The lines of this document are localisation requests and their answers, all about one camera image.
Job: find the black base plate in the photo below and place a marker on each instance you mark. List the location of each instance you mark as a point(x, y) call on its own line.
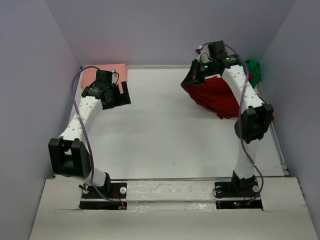
point(228, 199)
point(114, 199)

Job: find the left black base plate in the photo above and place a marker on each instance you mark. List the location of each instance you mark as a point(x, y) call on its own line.
point(114, 199)

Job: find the folded pink t shirt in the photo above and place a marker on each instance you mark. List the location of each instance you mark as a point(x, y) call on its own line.
point(89, 75)

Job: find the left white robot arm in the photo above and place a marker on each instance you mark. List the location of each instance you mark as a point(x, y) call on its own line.
point(71, 153)

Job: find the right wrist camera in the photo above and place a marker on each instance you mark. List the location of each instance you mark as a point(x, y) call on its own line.
point(217, 50)

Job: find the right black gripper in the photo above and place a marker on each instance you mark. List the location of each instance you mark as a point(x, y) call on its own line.
point(194, 75)

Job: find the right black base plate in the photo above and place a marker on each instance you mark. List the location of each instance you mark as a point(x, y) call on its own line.
point(228, 199)

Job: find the red t shirt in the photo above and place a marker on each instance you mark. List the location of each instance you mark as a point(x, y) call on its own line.
point(215, 95)

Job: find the green t shirt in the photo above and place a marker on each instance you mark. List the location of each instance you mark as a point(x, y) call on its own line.
point(254, 69)

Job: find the white front cover board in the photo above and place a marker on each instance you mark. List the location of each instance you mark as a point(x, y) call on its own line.
point(173, 210)

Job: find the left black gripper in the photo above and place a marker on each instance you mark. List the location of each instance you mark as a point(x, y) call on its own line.
point(122, 99)

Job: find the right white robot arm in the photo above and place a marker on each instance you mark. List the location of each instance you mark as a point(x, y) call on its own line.
point(254, 118)

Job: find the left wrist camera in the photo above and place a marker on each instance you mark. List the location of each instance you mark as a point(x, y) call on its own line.
point(104, 76)

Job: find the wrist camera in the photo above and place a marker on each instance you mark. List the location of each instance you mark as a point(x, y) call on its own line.
point(217, 50)
point(104, 76)

